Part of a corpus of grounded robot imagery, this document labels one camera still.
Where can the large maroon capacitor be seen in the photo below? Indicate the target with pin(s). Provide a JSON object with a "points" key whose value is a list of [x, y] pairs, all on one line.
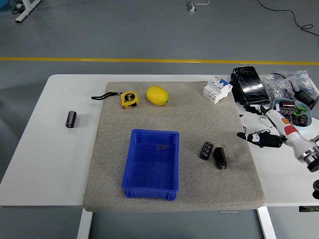
{"points": [[287, 107]]}

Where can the plain black cylindrical battery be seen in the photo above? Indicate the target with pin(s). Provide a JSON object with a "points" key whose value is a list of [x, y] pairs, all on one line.
{"points": [[220, 158]]}

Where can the yellow tape measure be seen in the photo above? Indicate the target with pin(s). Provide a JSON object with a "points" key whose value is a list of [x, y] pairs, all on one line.
{"points": [[129, 100]]}

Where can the grey-brown mat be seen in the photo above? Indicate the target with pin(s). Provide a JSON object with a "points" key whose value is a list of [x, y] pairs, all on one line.
{"points": [[199, 189]]}

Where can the blue plastic box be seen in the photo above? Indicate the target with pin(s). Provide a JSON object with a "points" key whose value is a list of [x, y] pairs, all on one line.
{"points": [[149, 169]]}

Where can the light blue bowl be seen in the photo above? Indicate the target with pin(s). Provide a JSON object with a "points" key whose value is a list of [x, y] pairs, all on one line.
{"points": [[309, 112]]}

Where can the clear bag of metal nuts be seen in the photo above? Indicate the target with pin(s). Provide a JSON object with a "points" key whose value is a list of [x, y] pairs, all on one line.
{"points": [[274, 88]]}

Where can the black table control panel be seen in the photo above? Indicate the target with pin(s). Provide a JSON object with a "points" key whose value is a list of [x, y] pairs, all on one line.
{"points": [[309, 208]]}

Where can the clear bag of small parts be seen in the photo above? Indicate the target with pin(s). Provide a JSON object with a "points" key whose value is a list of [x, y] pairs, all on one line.
{"points": [[302, 79]]}

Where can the white circuit breaker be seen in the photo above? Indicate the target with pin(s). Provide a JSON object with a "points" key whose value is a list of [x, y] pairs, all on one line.
{"points": [[216, 90]]}

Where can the yellow lemon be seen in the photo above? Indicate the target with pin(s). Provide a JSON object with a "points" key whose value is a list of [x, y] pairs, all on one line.
{"points": [[157, 95]]}

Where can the glossy black wrapped case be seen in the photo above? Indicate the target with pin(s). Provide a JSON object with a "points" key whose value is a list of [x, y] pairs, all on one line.
{"points": [[250, 85]]}

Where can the white desk frame leg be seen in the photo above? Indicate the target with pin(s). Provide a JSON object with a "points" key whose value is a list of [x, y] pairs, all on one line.
{"points": [[26, 11]]}

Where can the black power adapter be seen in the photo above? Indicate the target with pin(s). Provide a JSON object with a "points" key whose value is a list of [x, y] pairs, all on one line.
{"points": [[305, 98]]}

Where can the white table leg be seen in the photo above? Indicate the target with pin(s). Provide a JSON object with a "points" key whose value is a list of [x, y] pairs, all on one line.
{"points": [[84, 224], [266, 224]]}

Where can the black battery with white print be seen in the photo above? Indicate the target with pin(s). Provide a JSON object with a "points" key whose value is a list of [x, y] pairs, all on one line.
{"points": [[206, 150]]}

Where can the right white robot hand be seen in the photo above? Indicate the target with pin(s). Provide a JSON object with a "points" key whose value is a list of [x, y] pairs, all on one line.
{"points": [[290, 132]]}

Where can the silver floor socket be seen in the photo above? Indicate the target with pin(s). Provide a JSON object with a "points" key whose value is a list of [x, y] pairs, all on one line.
{"points": [[191, 7]]}

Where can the green plastic parts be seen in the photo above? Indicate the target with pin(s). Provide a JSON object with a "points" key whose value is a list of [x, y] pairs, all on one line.
{"points": [[300, 110]]}

